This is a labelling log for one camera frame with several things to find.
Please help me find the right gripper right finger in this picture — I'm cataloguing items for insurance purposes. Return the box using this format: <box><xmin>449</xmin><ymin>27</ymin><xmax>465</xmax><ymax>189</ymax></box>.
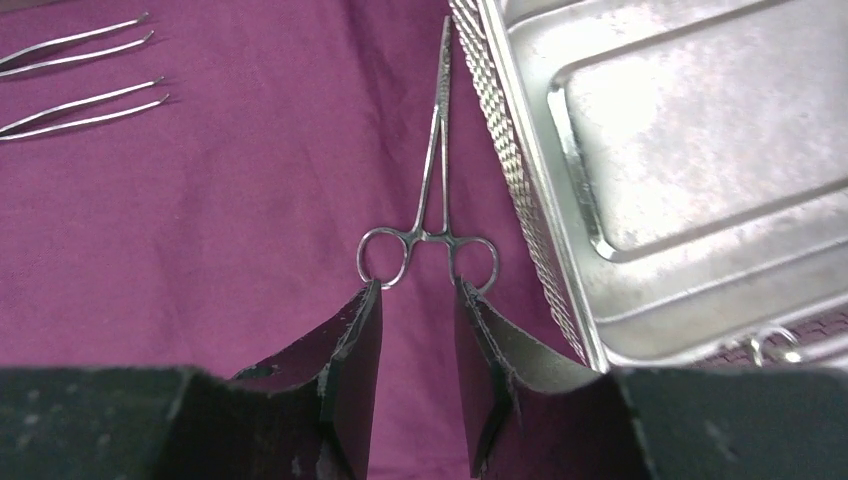
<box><xmin>455</xmin><ymin>280</ymin><xmax>847</xmax><ymax>479</ymax></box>

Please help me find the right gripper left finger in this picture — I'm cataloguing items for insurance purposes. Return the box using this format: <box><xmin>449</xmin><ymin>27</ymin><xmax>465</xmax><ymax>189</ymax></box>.
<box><xmin>1</xmin><ymin>281</ymin><xmax>382</xmax><ymax>479</ymax></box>

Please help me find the purple cloth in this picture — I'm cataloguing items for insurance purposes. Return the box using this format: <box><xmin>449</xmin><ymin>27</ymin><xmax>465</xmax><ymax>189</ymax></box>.
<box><xmin>0</xmin><ymin>0</ymin><xmax>584</xmax><ymax>480</ymax></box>

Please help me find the steel surgical tray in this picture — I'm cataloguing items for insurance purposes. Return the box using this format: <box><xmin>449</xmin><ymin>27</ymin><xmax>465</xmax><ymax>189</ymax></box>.
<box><xmin>450</xmin><ymin>1</ymin><xmax>847</xmax><ymax>371</ymax></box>

